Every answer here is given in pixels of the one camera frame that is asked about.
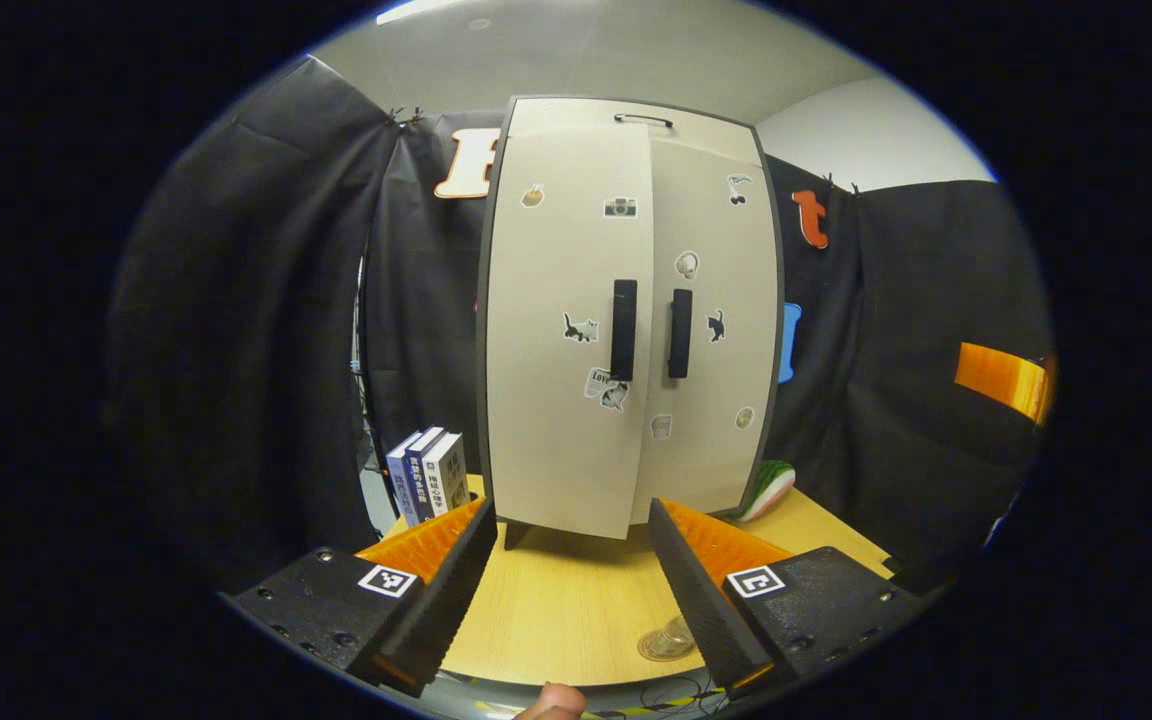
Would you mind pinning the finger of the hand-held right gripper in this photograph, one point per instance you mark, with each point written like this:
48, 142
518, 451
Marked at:
1001, 378

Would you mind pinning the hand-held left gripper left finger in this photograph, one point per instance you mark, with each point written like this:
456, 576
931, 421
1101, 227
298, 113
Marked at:
446, 600

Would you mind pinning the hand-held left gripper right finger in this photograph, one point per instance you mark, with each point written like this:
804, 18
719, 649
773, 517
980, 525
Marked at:
701, 600

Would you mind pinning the grey cabinet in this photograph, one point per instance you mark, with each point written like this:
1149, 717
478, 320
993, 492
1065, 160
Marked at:
514, 532

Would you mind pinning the grey cabinet door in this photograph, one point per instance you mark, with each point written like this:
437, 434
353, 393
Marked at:
706, 460
556, 420

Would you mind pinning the light blue book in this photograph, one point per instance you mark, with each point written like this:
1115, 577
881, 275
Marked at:
398, 490

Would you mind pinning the dark blue book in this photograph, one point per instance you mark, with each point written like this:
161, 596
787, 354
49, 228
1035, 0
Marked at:
423, 480

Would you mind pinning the white book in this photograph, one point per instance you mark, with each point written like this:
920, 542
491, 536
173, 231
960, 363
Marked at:
448, 475

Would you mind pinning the watermelon slice toy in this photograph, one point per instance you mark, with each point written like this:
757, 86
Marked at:
771, 485

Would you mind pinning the black backdrop cloth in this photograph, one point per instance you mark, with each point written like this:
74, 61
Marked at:
256, 330

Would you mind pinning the ceiling light panel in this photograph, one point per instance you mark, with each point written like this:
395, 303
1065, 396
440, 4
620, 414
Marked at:
416, 10

